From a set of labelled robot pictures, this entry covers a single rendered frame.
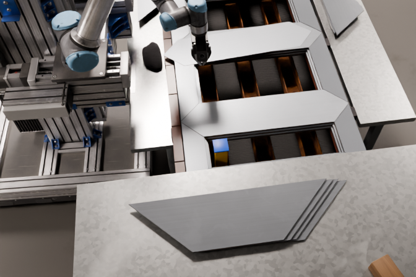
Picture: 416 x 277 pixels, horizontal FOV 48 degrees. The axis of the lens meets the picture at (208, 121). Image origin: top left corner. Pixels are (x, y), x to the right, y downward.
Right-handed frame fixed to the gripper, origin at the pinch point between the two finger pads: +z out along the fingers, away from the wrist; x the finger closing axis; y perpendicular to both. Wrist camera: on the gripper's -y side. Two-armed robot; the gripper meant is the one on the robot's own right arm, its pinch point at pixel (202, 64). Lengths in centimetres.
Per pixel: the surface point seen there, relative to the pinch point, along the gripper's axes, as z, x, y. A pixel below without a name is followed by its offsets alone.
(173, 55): 5.9, 12.6, 13.6
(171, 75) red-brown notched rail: 7.9, 14.8, 2.7
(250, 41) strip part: 6.6, -25.8, 17.1
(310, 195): -17, -27, -79
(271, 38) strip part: 6.8, -36.3, 17.5
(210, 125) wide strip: 6.0, 0.5, -29.7
